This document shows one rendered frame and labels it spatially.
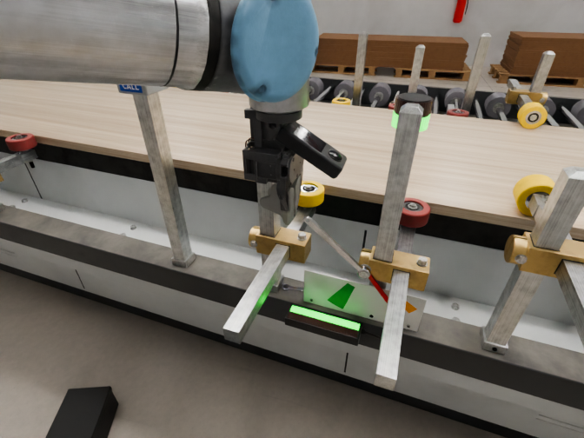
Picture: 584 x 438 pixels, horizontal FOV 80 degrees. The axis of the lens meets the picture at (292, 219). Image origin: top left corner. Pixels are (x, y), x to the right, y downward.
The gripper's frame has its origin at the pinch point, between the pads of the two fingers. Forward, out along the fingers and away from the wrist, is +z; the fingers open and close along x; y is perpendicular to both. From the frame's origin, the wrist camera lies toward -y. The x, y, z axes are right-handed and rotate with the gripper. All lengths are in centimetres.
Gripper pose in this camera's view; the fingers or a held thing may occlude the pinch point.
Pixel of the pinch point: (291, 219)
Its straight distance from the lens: 63.4
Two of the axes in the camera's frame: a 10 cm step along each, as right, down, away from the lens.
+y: -9.4, -1.9, 2.8
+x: -3.4, 5.3, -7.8
